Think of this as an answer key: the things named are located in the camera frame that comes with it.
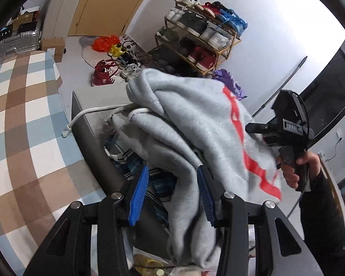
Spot grey hooded sweatshirt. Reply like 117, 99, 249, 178
61, 68, 282, 269

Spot person right hand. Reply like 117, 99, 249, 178
275, 150, 323, 190

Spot checkered bed cover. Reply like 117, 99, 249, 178
0, 51, 104, 275

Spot blue plaid shirt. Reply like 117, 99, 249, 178
104, 131, 177, 228

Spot purple cloth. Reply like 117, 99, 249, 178
213, 69, 247, 100

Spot wooden shoe rack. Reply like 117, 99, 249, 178
149, 0, 248, 78

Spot red adidas bag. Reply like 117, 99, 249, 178
91, 59, 119, 86

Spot yellow toy shoes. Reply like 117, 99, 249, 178
108, 43, 127, 60

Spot orange mesh bag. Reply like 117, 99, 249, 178
91, 35, 120, 52

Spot brown cardboard box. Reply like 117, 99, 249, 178
41, 37, 66, 63

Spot silver aluminium suitcase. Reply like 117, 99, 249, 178
0, 27, 41, 60

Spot wooden door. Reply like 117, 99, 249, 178
69, 0, 144, 36

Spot white tall suitcase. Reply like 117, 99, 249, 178
42, 0, 80, 40

